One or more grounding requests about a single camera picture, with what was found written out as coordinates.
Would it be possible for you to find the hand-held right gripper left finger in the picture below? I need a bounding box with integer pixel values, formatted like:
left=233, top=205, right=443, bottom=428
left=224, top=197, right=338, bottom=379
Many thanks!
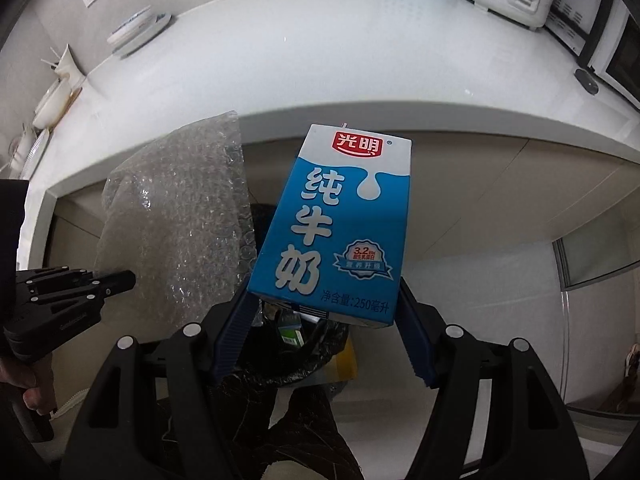
left=74, top=282, right=257, bottom=480

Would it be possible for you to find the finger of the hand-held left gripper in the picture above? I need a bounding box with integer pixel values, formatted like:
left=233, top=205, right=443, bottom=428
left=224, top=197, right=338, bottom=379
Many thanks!
left=30, top=270, right=136, bottom=312
left=15, top=266, right=98, bottom=293

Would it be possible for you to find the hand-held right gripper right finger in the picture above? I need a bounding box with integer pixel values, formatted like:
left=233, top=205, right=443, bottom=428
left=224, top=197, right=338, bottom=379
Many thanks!
left=397, top=282, right=591, bottom=480

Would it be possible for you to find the green and white carton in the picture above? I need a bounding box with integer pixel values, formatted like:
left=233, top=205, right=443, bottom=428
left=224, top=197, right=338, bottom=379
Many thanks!
left=277, top=310, right=307, bottom=347

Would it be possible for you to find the black trash bin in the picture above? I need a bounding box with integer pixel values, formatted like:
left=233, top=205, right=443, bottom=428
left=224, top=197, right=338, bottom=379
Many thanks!
left=212, top=203, right=353, bottom=396

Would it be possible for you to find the clear bubble wrap sheet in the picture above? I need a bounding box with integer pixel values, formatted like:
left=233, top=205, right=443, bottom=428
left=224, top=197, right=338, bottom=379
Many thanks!
left=95, top=110, right=258, bottom=333

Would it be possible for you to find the blue and white milk carton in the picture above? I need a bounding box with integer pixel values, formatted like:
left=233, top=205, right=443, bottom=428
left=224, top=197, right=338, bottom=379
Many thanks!
left=247, top=123, right=413, bottom=328

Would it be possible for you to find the person's left hand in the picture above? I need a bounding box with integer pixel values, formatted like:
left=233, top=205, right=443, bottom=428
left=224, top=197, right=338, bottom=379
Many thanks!
left=0, top=357, right=56, bottom=413

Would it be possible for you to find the blue striped plate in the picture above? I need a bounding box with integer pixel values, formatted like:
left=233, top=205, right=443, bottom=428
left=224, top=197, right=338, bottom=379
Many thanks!
left=22, top=127, right=51, bottom=178

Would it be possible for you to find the white bowl with dark rim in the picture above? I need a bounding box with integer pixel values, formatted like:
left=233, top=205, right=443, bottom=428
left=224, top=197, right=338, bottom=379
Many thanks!
left=32, top=80, right=76, bottom=131

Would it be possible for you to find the wooden coaster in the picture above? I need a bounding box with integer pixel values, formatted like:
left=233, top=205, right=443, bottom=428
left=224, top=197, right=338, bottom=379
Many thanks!
left=60, top=87, right=83, bottom=116

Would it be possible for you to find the white ceramic cup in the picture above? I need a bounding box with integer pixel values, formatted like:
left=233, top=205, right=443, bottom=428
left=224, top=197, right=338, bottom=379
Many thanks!
left=54, top=44, right=87, bottom=86

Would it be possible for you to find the blue patterned bowl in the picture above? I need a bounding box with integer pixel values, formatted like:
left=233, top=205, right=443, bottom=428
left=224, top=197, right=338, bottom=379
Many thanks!
left=107, top=6, right=153, bottom=43

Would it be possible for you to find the small black case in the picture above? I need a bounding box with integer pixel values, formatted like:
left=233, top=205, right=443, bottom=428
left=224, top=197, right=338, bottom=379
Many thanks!
left=575, top=67, right=599, bottom=96

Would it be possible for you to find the white microwave oven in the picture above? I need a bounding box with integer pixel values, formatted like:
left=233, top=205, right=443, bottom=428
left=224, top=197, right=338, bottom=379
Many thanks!
left=545, top=0, right=640, bottom=111

